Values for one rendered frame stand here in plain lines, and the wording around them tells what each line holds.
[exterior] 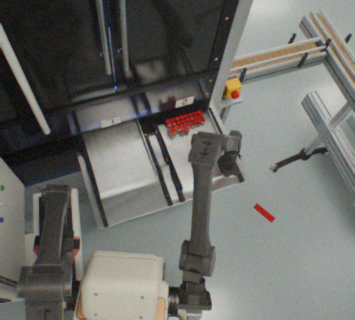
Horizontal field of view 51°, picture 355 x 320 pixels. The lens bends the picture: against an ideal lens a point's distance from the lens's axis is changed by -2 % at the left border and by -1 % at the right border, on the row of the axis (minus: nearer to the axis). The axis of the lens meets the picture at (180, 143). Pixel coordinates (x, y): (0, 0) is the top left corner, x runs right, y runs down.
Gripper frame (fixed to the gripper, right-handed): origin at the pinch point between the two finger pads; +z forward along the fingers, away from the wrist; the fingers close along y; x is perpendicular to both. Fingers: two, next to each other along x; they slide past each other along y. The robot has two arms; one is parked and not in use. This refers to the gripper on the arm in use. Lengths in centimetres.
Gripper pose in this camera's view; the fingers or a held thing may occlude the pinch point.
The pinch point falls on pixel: (224, 175)
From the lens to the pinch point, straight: 169.0
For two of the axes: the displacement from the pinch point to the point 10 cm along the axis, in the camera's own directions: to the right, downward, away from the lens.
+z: -0.4, 5.7, 8.2
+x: -9.5, 2.3, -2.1
